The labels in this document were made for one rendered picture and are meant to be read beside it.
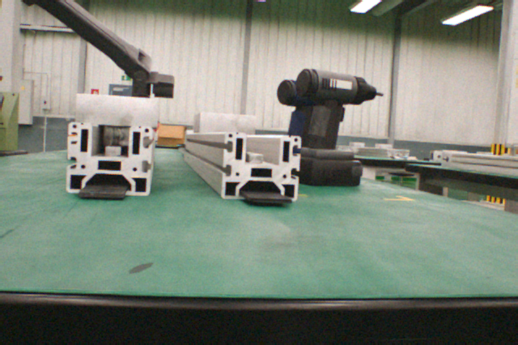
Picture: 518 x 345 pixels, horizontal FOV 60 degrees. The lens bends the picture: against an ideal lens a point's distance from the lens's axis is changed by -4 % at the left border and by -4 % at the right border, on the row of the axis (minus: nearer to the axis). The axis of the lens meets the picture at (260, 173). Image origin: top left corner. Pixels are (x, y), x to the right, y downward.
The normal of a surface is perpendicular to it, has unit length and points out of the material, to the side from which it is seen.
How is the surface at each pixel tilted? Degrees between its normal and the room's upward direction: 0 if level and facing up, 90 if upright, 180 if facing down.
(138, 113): 90
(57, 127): 90
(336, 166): 90
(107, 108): 90
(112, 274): 0
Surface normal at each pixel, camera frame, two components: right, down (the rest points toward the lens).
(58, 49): 0.15, 0.07
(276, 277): 0.07, -1.00
